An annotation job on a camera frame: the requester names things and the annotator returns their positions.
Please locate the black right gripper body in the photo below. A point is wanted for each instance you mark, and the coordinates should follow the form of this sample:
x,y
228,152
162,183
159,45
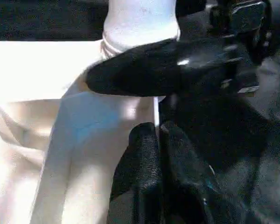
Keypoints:
x,y
235,46

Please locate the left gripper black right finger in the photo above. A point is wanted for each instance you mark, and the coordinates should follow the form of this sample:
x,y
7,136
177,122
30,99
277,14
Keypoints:
x,y
184,177

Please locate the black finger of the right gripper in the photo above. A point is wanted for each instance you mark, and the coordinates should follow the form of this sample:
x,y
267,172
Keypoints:
x,y
135,70
189,7

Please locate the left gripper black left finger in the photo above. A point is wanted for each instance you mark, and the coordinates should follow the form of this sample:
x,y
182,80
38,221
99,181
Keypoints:
x,y
140,168

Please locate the white plastic table leg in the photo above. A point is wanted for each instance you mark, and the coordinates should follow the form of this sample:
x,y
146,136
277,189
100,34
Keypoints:
x,y
140,23

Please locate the white plastic table top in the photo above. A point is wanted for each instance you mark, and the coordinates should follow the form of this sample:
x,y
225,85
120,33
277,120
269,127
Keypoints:
x,y
37,70

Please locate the black mat cloth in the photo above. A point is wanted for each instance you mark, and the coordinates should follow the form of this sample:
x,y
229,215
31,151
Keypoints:
x,y
247,140

